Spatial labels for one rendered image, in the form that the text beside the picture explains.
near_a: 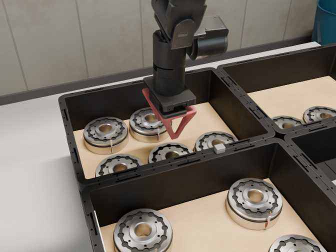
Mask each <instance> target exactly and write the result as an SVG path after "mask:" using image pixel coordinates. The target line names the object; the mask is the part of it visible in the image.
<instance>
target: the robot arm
mask: <svg viewBox="0 0 336 252"><path fill-rule="evenodd" d="M151 6H152V8H153V10H154V18H155V20H156V22H157V24H158V26H159V28H160V29H159V30H156V31H155V32H154V33H153V35H152V42H153V75H152V76H148V77H144V78H143V85H146V86H147V88H144V89H142V93H143V94H144V96H145V98H146V100H147V101H148V103H149V105H150V107H151V109H152V110H153V112H154V114H155V116H156V118H157V120H158V121H162V122H163V124H164V126H165V128H166V130H167V132H168V134H169V136H170V138H171V139H172V140H174V139H177V138H179V136H180V134H181V133H182V131H183V129H184V128H185V126H186V125H187V124H188V123H189V122H190V120H191V119H192V118H193V117H194V116H195V115H196V113H197V110H196V108H195V107H194V106H193V105H195V104H196V96H195V95H194V94H193V93H192V92H191V91H190V90H189V88H188V87H187V86H186V85H185V68H186V53H187V55H188V56H189V58H190V59H191V60H193V61H194V60H200V59H205V58H210V57H215V56H220V55H224V54H225V53H226V51H227V49H228V33H229V30H228V28H227V27H226V25H225V24H224V22H223V21H222V19H221V18H220V16H219V15H210V16H204V14H205V11H206V8H207V4H206V0H151ZM184 104H186V106H187V107H184V106H183V105H184ZM181 117H183V118H182V120H181V122H180V124H179V126H178V128H177V130H176V132H174V131H173V129H172V126H171V122H172V120H174V119H178V118H181Z"/></svg>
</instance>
